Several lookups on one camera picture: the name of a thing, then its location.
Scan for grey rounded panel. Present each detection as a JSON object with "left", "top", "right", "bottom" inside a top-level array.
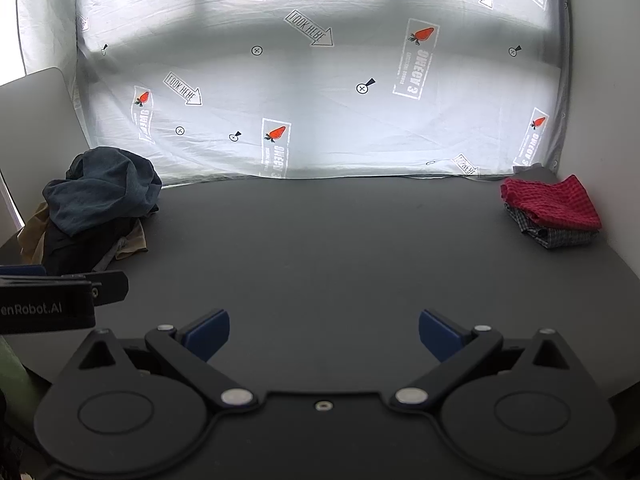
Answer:
[{"left": 0, "top": 67, "right": 89, "bottom": 251}]

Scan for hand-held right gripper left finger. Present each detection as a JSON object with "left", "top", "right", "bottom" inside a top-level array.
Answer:
[{"left": 65, "top": 309, "right": 260, "bottom": 413}]

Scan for white printed sheet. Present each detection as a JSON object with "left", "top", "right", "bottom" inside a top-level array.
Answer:
[{"left": 15, "top": 0, "right": 573, "bottom": 187}]

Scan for pile of dark clothes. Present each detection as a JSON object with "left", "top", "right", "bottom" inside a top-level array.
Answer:
[{"left": 17, "top": 202, "right": 149, "bottom": 266}]

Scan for green object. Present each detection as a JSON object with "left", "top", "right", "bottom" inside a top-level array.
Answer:
[{"left": 0, "top": 335, "right": 51, "bottom": 411}]

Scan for red checked folded cloth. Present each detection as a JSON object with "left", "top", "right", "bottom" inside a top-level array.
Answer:
[{"left": 500, "top": 175, "right": 602, "bottom": 232}]

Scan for blue denim jeans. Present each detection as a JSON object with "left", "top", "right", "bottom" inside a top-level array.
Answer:
[{"left": 42, "top": 146, "right": 163, "bottom": 238}]

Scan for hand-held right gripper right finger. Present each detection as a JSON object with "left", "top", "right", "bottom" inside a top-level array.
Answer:
[{"left": 392, "top": 309, "right": 583, "bottom": 413}]

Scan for grey plaid folded cloth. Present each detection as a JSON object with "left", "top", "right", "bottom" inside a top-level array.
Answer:
[{"left": 504, "top": 202, "right": 599, "bottom": 250}]

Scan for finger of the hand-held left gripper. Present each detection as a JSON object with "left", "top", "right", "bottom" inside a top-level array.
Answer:
[
  {"left": 91, "top": 270, "right": 129, "bottom": 307},
  {"left": 0, "top": 264, "right": 49, "bottom": 277}
]

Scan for black cloth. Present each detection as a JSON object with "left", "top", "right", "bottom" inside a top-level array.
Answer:
[{"left": 41, "top": 216, "right": 147, "bottom": 277}]

